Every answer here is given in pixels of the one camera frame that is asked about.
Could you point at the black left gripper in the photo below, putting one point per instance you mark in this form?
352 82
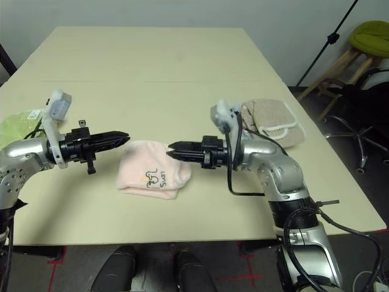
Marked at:
76 146

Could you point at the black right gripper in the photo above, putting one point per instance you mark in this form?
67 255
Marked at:
215 152

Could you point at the pink terry towel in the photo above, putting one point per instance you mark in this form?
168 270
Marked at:
143 164

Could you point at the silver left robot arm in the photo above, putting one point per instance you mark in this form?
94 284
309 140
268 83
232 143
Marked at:
21 155

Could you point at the beige towel with white trim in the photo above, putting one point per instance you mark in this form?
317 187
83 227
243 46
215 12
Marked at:
270 118

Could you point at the green folded towel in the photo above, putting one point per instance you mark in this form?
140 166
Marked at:
15 127

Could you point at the black table base bar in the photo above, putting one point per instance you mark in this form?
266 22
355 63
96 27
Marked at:
36 251
261 244

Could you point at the robot right leg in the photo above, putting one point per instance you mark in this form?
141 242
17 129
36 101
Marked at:
193 273

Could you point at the robot leg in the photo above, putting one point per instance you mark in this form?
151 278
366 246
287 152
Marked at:
115 270
193 273

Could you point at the robot left leg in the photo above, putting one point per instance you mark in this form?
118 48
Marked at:
115 270

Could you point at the black office chair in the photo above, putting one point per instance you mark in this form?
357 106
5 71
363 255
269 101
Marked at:
361 103

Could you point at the black stand pole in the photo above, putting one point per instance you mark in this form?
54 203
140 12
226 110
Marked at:
332 38

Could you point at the wooden stool green cushion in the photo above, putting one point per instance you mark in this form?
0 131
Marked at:
370 38

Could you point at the white power strip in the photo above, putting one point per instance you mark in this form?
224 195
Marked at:
381 286

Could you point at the beige side table black frame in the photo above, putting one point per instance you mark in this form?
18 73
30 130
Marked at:
7 64

